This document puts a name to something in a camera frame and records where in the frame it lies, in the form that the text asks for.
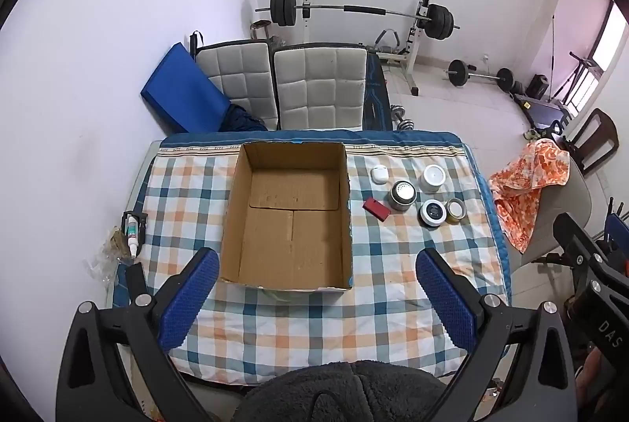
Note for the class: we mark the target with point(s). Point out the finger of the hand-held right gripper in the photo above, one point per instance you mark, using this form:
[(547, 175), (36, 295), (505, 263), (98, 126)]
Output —
[(582, 245)]

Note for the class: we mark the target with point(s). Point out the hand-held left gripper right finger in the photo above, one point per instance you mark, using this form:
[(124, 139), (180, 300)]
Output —
[(447, 304)]

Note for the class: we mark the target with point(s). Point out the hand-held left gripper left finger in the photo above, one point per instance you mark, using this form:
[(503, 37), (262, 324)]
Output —
[(189, 299)]

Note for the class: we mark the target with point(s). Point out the black and white round tin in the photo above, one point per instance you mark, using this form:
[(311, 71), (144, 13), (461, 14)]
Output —
[(432, 213)]

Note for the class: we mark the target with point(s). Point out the metal tin with perforated lid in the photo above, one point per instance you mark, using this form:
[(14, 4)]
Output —
[(403, 195)]

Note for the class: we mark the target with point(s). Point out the small red box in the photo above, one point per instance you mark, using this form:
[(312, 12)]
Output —
[(376, 210)]

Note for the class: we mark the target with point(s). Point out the cardboard box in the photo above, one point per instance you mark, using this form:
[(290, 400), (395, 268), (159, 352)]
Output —
[(290, 225)]

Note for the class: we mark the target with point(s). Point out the white earbud case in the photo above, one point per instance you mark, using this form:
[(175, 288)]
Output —
[(379, 174)]

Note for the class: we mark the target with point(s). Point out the beige chair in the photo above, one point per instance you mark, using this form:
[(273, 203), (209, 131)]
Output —
[(565, 211)]

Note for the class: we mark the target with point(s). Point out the plaid checked cloth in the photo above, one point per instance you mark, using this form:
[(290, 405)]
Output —
[(393, 255)]

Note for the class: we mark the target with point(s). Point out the orange floral cloth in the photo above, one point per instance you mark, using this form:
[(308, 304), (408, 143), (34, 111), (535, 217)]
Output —
[(526, 186)]

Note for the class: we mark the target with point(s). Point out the white glue tube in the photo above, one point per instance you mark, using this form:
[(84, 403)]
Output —
[(132, 235)]

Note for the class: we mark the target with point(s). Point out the black plastic holder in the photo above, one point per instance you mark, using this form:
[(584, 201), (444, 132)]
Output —
[(142, 225)]

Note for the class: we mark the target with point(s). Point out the clear plastic wrap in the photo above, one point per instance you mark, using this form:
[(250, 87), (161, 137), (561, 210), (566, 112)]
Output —
[(100, 262)]

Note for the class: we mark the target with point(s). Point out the dark wooden chair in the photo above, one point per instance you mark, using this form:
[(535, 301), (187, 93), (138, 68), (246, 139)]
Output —
[(602, 137)]

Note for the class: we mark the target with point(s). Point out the white round jar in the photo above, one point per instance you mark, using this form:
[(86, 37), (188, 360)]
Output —
[(433, 178)]

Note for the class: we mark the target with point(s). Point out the dark grey fleece garment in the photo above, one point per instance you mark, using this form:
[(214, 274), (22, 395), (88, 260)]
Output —
[(339, 395)]

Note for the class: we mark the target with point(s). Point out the treadmill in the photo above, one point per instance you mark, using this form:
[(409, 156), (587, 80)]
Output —
[(540, 110)]

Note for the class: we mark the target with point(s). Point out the black speaker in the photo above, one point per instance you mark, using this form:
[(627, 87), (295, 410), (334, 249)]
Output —
[(537, 87)]

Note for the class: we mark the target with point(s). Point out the black tripod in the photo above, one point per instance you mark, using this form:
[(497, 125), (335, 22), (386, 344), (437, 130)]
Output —
[(575, 75)]

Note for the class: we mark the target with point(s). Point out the dark blue cloth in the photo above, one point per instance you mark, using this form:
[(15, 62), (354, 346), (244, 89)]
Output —
[(243, 120)]

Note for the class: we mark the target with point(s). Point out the chrome dumbbell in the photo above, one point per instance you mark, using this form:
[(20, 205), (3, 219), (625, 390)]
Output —
[(403, 117)]

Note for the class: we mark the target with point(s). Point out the window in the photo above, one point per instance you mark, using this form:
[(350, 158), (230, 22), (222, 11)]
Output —
[(609, 44)]

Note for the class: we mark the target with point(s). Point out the blue folded mat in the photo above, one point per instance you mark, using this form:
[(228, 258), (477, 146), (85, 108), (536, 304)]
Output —
[(184, 88)]

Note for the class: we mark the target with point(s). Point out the short barbell with black plates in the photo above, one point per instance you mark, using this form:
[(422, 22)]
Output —
[(459, 72)]

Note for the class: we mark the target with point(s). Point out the white barbell rack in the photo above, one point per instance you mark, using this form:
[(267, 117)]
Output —
[(415, 53)]

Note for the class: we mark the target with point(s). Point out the long barbell with black plates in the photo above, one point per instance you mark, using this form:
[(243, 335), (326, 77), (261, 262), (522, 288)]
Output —
[(354, 9)]

